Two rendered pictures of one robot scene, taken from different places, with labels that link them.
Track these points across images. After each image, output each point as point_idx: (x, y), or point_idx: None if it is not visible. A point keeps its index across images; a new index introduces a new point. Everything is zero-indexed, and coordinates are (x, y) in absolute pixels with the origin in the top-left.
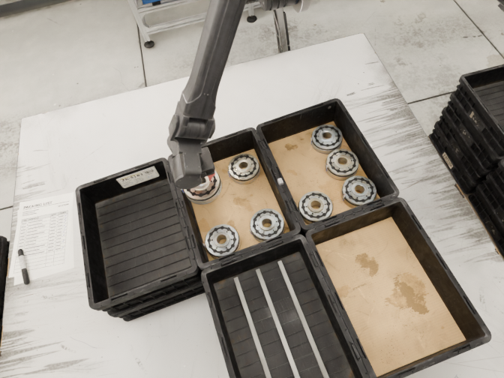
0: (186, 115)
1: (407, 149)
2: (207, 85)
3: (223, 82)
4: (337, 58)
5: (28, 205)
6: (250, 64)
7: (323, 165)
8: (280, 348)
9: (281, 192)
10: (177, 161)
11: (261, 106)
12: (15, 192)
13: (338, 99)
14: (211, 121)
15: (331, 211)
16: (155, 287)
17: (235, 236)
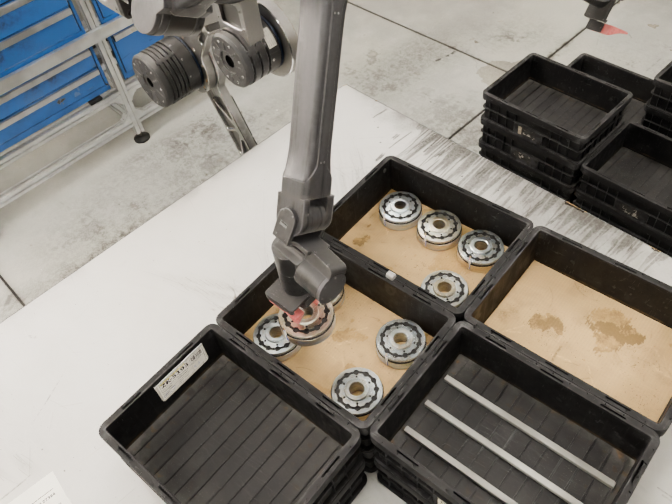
0: (306, 198)
1: (488, 189)
2: (322, 151)
3: (199, 212)
4: (334, 123)
5: None
6: (223, 175)
7: (416, 242)
8: (520, 478)
9: (400, 287)
10: (307, 268)
11: (273, 219)
12: None
13: (391, 156)
14: (331, 197)
15: (466, 285)
16: (319, 489)
17: (372, 376)
